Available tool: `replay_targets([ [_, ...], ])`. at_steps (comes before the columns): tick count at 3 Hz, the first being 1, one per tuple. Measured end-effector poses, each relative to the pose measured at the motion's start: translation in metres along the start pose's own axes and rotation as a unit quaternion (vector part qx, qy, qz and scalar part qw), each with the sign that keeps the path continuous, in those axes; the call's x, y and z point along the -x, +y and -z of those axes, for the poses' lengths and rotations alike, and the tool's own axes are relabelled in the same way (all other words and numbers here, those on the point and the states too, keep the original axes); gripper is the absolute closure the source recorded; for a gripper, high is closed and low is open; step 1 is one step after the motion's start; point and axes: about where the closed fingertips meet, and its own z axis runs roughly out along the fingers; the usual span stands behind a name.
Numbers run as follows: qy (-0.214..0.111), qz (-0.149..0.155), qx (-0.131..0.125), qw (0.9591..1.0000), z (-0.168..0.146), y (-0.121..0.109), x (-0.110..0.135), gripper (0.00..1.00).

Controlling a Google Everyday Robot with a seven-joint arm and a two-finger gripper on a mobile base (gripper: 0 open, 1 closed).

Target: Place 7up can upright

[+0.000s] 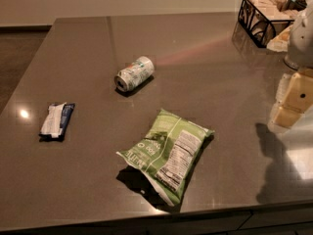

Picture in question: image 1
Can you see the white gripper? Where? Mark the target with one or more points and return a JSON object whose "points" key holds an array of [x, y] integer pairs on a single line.
{"points": [[301, 39]]}

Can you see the silver green 7up can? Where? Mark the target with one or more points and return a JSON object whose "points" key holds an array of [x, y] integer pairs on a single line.
{"points": [[134, 75]]}

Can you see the green chip bag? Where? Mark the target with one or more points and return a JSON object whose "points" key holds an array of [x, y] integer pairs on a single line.
{"points": [[167, 153]]}

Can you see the blue white snack wrapper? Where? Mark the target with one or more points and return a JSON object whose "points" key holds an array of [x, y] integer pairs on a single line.
{"points": [[55, 124]]}

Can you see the black wire basket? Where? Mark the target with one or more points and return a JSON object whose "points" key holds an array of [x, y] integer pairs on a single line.
{"points": [[265, 19]]}

